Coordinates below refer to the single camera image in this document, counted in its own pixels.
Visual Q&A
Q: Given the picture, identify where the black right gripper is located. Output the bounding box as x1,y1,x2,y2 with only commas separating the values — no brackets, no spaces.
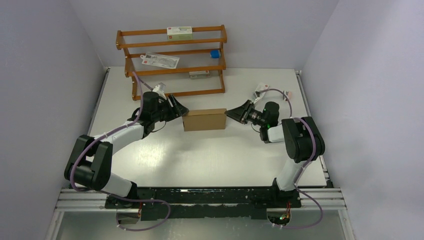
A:
225,100,267,127

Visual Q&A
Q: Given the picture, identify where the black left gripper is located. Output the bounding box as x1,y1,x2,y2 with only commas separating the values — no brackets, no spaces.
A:
151,94,188,122

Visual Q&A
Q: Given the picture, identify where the brown cardboard box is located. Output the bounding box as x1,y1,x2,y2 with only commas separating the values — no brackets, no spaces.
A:
182,108,227,132

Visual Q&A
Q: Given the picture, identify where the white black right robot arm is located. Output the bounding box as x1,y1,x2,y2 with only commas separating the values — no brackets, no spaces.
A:
225,100,325,207

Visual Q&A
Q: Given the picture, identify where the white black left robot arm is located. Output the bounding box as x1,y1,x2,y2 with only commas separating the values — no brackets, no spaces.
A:
64,91,189,208

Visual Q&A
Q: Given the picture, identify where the small grey box lower shelf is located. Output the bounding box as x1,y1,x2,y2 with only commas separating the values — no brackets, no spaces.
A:
188,70,211,80

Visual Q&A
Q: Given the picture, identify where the white green box top shelf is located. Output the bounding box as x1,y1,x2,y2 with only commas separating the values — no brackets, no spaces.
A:
166,26,193,41

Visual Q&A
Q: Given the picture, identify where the white teal small carton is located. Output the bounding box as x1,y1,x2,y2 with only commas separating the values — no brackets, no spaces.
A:
252,83,269,97

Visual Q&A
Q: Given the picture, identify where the orange wooden shelf rack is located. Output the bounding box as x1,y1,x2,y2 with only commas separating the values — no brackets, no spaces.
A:
115,24,228,101

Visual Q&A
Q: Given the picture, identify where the clear plastic blister pack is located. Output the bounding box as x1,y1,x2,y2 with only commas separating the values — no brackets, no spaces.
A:
140,52,180,69

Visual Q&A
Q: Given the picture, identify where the blue white small roll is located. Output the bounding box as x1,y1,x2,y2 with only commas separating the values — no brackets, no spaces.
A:
210,49,222,59

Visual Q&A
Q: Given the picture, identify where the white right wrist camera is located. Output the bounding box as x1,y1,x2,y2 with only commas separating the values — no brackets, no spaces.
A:
252,92,264,105

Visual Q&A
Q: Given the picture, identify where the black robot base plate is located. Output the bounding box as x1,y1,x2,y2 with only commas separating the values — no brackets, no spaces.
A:
104,186,301,221

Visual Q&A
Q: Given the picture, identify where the aluminium table frame rail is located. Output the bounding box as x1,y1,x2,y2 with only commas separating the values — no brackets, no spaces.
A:
55,187,346,213

